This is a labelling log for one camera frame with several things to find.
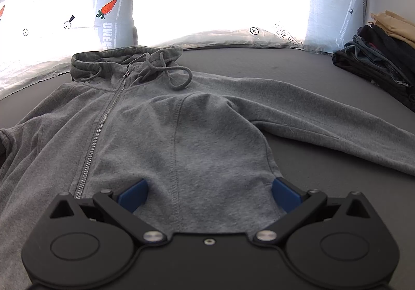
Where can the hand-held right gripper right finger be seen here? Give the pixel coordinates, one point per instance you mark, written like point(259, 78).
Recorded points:
point(284, 194)

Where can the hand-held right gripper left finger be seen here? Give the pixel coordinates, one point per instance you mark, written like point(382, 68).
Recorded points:
point(136, 194)

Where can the grey zip hoodie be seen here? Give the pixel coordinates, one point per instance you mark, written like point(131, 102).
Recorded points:
point(201, 134)

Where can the dark folded garment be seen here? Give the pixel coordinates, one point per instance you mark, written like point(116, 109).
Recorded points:
point(363, 65)

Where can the folded blue jeans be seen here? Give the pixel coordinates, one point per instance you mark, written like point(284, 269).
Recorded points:
point(373, 56)

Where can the tan folded garment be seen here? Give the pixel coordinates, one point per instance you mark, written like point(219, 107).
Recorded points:
point(397, 26)

